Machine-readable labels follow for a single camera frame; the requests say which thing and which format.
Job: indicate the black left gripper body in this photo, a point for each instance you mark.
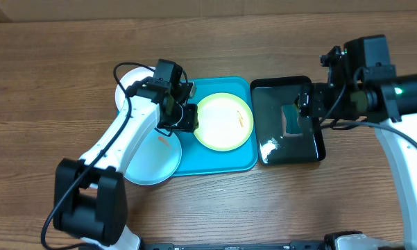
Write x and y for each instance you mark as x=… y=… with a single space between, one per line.
x=183 y=119

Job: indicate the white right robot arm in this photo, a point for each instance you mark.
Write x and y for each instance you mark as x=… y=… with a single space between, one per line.
x=363 y=89

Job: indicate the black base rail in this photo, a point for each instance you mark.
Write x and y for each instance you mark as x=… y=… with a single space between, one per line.
x=293 y=245

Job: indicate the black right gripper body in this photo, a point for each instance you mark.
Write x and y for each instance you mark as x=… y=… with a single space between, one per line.
x=318 y=99

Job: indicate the teal sponge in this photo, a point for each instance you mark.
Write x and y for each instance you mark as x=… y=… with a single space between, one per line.
x=290 y=126

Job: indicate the light blue plate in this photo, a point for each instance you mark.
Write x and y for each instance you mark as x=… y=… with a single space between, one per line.
x=156 y=159

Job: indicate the black plastic tray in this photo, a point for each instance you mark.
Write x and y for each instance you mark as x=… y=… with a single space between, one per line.
x=268 y=96

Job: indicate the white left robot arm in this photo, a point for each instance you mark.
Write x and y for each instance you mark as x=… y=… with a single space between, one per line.
x=89 y=195

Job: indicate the teal plastic tray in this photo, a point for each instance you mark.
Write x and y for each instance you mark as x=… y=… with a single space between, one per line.
x=198 y=159

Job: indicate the pink plate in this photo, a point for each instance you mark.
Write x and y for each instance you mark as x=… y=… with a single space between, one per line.
x=127 y=80

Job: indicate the yellow-green plate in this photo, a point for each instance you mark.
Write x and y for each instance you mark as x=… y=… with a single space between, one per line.
x=225 y=122

